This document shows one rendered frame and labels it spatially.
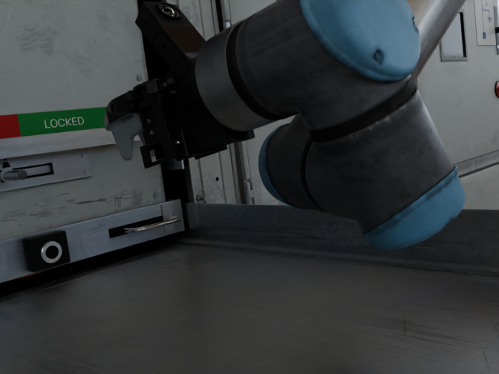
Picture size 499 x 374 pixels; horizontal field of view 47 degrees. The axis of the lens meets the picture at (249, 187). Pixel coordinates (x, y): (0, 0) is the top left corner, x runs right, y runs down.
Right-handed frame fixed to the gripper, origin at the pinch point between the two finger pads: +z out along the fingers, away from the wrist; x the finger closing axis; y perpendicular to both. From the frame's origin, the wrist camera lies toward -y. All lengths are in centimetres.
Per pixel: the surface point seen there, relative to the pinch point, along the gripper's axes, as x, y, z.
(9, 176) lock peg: -3.8, 1.7, 24.1
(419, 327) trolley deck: 7.7, 27.6, -28.1
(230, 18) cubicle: 40.5, -20.2, 16.5
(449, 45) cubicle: 131, -16, 17
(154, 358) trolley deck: -9.1, 24.6, -10.9
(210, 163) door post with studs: 32.4, 5.3, 22.7
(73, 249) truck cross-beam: 4.6, 14.2, 27.4
